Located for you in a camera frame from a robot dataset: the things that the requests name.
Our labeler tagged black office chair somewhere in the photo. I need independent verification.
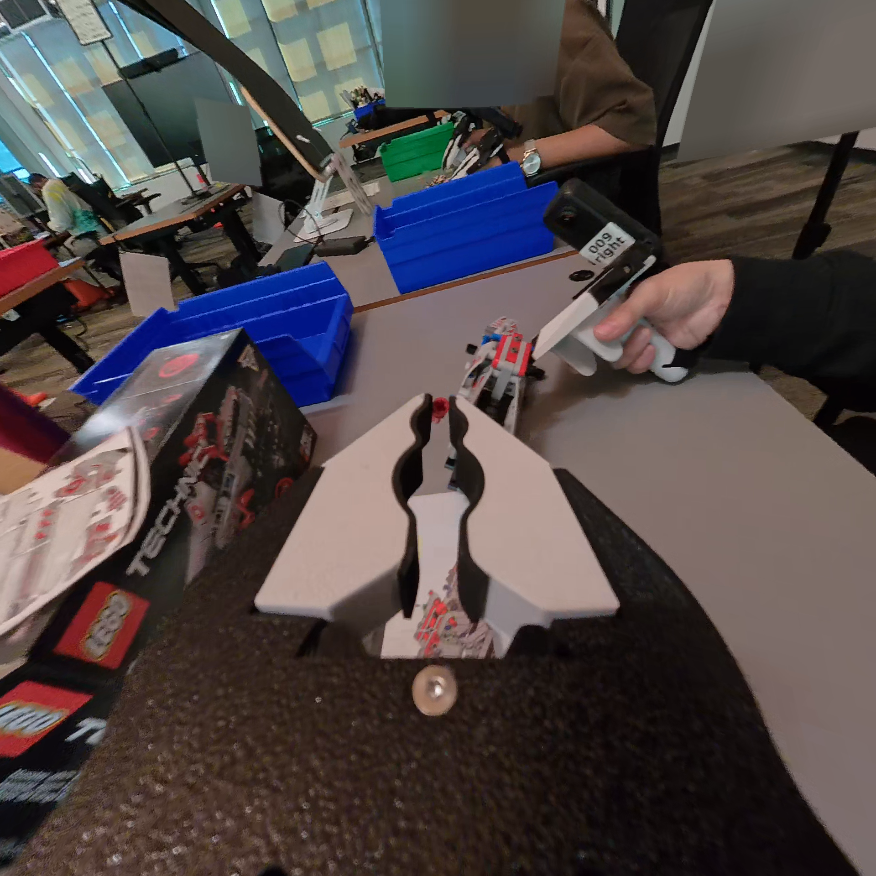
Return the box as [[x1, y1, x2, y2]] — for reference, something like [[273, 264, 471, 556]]
[[612, 0, 713, 238]]

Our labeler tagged black grey toy brick vehicle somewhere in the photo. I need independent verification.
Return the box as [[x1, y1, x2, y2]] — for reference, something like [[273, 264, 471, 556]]
[[447, 316, 547, 490]]

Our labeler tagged dark cardboard box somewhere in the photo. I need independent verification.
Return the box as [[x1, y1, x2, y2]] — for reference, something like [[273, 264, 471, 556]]
[[0, 383, 73, 498]]

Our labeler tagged white hanging paper sign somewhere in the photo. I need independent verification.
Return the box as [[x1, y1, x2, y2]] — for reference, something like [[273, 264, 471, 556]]
[[57, 0, 115, 46]]

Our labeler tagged blue plastic bin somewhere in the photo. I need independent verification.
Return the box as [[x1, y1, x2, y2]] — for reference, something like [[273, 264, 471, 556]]
[[373, 161, 563, 296], [68, 261, 354, 416]]

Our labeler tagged white folded card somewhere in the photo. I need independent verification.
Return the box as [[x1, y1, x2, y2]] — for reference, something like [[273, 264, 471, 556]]
[[120, 251, 176, 320]]

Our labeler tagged large framed marker sign stand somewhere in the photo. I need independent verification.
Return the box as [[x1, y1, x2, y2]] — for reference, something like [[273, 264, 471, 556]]
[[793, 131, 860, 261]]

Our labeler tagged white instruction booklet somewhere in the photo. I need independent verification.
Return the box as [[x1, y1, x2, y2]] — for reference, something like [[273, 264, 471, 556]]
[[380, 493, 495, 660]]

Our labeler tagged red plastic bin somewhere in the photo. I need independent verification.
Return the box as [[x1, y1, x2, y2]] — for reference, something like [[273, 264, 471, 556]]
[[0, 243, 60, 297]]

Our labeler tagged printed paper sheet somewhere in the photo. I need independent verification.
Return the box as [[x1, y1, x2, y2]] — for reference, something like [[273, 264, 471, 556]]
[[0, 424, 152, 638]]

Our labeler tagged green plastic bin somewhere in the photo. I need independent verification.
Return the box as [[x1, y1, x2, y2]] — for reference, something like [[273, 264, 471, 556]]
[[378, 122, 457, 183]]

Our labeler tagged person's right hand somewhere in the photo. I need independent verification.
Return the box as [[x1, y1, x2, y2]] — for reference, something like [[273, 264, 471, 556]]
[[592, 258, 738, 374]]

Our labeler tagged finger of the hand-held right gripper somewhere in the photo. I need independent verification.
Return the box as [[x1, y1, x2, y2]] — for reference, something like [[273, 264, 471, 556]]
[[532, 282, 621, 360]]

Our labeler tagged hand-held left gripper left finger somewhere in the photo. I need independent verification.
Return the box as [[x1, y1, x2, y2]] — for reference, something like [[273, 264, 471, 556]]
[[255, 393, 439, 656]]

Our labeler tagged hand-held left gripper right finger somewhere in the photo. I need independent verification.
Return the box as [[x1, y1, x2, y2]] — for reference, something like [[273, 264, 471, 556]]
[[447, 396, 620, 659]]

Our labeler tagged neighbouring grey desk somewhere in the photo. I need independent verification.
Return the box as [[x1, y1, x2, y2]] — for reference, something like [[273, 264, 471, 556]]
[[260, 113, 580, 316]]

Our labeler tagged black toy set box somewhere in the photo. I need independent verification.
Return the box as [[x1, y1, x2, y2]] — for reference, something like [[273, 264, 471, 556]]
[[0, 327, 320, 822]]

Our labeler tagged person's right forearm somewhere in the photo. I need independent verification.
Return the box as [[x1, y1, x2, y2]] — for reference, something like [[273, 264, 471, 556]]
[[698, 250, 876, 416]]

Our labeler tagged wooden edged office desk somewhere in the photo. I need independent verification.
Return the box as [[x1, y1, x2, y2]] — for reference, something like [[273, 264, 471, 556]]
[[99, 183, 251, 289]]

